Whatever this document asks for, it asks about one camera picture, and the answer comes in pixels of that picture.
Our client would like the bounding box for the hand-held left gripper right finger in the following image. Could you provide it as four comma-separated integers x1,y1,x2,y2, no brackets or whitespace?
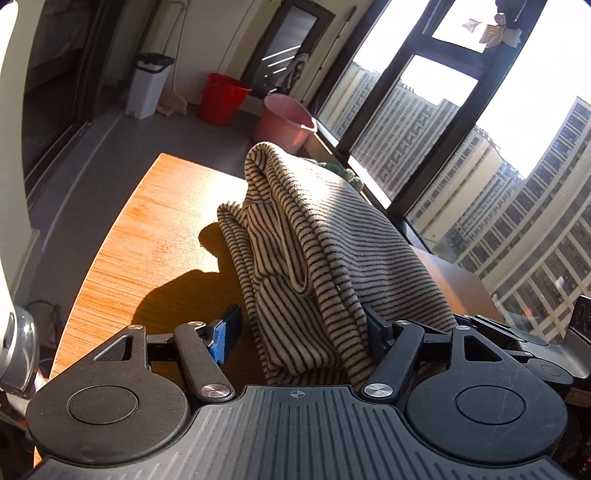
361,307,509,403

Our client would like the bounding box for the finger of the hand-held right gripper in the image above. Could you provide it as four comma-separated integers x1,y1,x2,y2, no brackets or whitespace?
459,315,561,360

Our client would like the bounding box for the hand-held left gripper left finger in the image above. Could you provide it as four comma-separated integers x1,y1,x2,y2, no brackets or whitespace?
92,305,243,403

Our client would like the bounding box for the striped knit garment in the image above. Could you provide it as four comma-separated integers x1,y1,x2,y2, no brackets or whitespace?
217,142,458,387

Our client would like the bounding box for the row of apartment buildings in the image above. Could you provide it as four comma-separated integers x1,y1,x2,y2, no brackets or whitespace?
318,62,591,344

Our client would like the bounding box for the green knitted slipper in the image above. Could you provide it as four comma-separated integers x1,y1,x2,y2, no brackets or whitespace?
302,157,363,192

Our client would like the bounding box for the pink bucket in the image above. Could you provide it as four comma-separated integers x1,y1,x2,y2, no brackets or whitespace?
252,93,318,155

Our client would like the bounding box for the red bucket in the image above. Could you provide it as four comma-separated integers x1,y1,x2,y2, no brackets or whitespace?
198,72,254,126

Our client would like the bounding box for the broom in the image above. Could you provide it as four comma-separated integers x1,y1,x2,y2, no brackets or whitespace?
156,0,188,116

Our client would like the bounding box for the white trash bin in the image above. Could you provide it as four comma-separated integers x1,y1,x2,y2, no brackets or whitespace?
126,52,175,119

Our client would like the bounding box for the grey cloth on door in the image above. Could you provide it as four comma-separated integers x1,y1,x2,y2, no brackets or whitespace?
281,52,309,90

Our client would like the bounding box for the long thin pole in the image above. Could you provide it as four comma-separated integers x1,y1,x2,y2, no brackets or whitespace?
318,7,358,109

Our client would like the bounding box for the hanging white cloth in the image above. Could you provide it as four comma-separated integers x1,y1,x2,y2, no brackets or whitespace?
462,11,522,49

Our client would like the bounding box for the dark glass door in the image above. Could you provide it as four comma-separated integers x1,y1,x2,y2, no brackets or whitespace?
242,0,336,95

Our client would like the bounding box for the dark sliding door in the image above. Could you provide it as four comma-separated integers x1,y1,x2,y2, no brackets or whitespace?
23,0,134,185

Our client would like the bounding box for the black window frame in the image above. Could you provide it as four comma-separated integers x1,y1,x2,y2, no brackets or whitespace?
314,0,591,333

